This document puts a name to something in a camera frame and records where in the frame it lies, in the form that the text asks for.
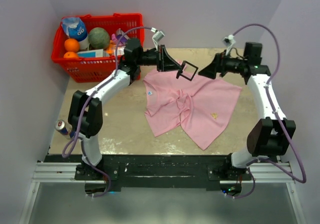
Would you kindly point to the green melon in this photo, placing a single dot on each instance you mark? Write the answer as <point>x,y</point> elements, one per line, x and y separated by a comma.
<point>99,38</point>

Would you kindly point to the energy drink can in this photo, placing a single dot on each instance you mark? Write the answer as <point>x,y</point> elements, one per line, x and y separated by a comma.
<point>65,129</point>

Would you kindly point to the small black stand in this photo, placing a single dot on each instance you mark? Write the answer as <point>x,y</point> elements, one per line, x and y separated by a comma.
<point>187,71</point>

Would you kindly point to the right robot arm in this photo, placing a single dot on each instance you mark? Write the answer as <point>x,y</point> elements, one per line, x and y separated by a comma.
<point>269,136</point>

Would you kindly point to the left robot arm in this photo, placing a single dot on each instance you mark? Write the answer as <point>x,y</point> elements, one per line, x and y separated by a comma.
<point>85,114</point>

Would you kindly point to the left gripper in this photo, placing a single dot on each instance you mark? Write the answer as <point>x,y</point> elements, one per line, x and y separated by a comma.
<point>167,63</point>

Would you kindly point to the red plastic shopping basket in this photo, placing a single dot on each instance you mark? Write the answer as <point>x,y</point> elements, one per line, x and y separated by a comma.
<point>93,64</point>

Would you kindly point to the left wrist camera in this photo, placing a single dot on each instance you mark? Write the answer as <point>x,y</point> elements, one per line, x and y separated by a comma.
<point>157,36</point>

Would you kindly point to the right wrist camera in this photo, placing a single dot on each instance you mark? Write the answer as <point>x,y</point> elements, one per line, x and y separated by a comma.
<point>229,42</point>

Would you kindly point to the orange fruit lower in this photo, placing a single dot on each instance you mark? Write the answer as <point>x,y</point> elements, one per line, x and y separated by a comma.
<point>69,55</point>

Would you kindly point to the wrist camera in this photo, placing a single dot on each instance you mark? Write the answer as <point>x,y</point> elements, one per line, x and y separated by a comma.
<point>157,36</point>
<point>229,42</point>

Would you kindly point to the orange fruit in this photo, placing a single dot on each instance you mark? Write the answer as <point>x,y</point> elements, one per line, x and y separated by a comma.
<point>71,45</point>
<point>69,55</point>

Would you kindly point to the white blue carton box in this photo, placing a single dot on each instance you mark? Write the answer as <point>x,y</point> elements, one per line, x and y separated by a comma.
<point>100,53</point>

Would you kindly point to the pink white snack packet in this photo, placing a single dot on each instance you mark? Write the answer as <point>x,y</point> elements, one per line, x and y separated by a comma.
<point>117,49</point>

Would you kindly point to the gold rhinestone brooch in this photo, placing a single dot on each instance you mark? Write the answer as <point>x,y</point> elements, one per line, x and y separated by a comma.
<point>214,115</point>

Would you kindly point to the aluminium rail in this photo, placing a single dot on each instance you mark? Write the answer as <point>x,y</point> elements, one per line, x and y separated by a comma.
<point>66,172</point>

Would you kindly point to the black metal base frame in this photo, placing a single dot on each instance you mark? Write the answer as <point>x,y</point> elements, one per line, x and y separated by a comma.
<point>222,167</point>

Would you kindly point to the orange fruit upper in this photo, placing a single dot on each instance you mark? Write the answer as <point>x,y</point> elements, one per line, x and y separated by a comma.
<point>71,45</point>

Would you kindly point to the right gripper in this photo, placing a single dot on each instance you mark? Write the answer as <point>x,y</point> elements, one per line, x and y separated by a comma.
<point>218,65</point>

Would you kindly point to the blue white plastic bag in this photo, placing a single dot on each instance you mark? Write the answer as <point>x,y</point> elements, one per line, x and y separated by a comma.
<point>75,28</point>

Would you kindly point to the pink garment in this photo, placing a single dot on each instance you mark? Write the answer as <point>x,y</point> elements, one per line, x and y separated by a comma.
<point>175,102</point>

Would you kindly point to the purple white box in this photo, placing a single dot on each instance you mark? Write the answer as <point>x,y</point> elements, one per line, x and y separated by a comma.
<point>117,37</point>

